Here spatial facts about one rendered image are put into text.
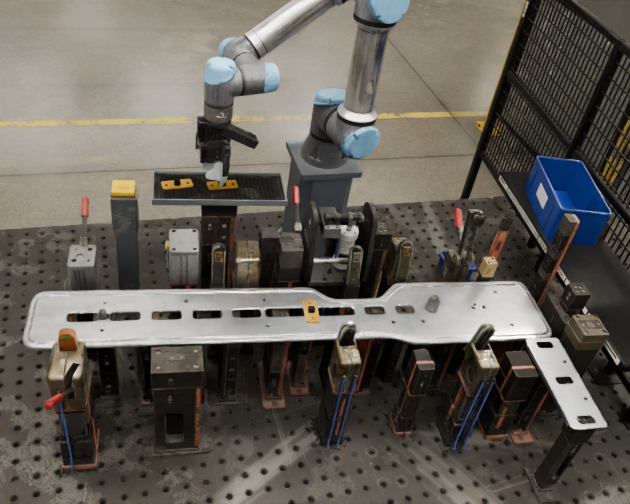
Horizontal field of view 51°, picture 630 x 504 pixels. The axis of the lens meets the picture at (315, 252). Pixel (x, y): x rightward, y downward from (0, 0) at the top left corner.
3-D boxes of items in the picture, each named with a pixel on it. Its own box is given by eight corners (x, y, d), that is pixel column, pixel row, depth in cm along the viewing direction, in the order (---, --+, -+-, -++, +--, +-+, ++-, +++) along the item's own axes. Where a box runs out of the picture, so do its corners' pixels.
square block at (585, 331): (537, 417, 198) (584, 335, 175) (526, 395, 204) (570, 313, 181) (561, 415, 200) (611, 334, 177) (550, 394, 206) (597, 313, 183)
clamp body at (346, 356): (315, 452, 179) (334, 369, 157) (308, 414, 188) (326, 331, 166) (348, 450, 181) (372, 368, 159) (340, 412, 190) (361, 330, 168)
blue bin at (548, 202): (546, 241, 210) (561, 208, 202) (522, 186, 233) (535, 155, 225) (596, 247, 212) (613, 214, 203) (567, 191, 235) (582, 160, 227)
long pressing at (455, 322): (18, 359, 154) (17, 355, 153) (33, 291, 171) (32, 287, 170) (556, 340, 183) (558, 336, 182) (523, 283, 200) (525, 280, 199)
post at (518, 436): (513, 444, 190) (550, 380, 171) (499, 412, 198) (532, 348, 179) (534, 443, 191) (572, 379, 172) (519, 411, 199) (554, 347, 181)
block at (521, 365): (480, 443, 189) (512, 380, 171) (467, 410, 197) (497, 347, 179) (511, 441, 191) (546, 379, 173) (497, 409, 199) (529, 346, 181)
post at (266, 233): (251, 335, 208) (262, 236, 182) (250, 323, 212) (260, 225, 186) (267, 335, 209) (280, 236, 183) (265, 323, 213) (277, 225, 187)
